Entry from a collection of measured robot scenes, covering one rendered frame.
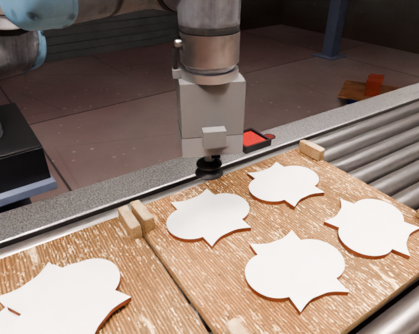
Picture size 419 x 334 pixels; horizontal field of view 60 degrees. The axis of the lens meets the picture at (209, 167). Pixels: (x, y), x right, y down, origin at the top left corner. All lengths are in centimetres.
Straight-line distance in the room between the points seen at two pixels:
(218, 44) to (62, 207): 42
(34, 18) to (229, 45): 20
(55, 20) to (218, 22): 17
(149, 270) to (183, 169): 30
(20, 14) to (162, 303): 36
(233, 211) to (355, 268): 20
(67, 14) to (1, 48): 46
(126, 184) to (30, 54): 36
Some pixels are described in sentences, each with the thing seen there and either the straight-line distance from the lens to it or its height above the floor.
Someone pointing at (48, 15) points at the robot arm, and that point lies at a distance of 41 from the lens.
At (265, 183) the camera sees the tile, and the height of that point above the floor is 94.
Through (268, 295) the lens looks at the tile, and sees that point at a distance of 49.
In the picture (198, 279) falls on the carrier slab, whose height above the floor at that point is 94.
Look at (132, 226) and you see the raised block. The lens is 56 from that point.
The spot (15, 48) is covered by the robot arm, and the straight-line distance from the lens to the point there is 87.
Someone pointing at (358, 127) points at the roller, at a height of 92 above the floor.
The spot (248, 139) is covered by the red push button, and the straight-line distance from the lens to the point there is 86.
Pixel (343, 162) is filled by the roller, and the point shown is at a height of 92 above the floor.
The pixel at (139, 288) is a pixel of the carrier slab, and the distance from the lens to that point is 51.
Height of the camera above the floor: 132
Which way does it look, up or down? 32 degrees down
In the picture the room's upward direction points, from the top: straight up
